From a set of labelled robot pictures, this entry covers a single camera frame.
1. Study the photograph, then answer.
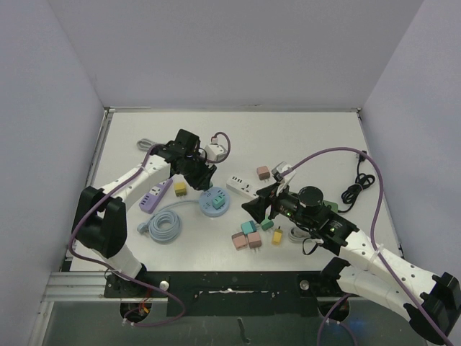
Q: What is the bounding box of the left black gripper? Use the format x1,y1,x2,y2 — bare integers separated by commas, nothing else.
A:
182,152,216,190

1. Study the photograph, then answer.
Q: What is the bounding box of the yellow plug adapter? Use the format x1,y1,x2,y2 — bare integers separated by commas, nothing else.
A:
272,227,283,246
174,182,187,197

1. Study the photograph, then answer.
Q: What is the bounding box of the brown pink plug adapter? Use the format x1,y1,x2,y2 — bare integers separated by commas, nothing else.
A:
256,166,271,181

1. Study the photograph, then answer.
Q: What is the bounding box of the teal plug adapter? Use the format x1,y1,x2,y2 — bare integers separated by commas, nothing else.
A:
212,195,226,210
241,221,257,235

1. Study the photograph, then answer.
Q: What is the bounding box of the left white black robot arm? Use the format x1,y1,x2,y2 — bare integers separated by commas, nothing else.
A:
68,129,217,296

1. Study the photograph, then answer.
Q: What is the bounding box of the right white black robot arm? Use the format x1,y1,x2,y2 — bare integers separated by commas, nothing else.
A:
242,184,460,345

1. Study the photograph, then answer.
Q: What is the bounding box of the green plug adapter right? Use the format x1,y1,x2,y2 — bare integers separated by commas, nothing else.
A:
259,218,274,231

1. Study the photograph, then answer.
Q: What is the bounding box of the pink plug adapter right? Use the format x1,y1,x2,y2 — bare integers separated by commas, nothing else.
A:
246,232,262,250

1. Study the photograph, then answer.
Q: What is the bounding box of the pink plug adapter left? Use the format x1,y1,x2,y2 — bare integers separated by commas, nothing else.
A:
231,232,248,250

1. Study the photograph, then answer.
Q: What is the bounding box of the white power strip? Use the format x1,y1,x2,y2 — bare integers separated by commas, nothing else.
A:
226,175,258,200

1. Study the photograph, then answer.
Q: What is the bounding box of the round blue power strip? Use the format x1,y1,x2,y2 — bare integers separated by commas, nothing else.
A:
198,187,231,218

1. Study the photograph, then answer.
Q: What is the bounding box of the purple power strip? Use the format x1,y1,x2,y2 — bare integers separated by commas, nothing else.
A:
138,178,173,214

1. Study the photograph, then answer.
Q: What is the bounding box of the green power strip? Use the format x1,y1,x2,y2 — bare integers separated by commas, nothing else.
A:
323,200,339,213

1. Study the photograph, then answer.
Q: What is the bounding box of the white bundled cable right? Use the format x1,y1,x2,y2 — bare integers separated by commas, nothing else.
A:
287,226,313,245

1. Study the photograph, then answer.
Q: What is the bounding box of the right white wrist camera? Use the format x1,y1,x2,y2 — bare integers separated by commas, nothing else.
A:
271,161,296,195

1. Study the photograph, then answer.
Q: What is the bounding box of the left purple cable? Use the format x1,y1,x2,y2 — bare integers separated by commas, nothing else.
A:
67,132,231,329

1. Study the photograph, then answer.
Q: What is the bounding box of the purple cable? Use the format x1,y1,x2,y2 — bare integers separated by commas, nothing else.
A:
284,146,455,346
67,132,231,329

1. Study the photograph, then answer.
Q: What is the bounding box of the grey bundled cable top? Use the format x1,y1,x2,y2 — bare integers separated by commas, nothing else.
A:
136,138,159,152

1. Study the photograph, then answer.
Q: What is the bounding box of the coiled blue power cable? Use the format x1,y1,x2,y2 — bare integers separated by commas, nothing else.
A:
135,200,201,244

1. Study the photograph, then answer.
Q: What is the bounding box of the black usb cable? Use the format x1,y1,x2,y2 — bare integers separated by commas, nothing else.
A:
340,150,376,213

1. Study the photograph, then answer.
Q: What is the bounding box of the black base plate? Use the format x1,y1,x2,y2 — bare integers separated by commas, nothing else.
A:
104,271,343,317

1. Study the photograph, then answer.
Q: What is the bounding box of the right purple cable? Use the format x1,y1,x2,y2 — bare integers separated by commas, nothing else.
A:
284,146,455,346

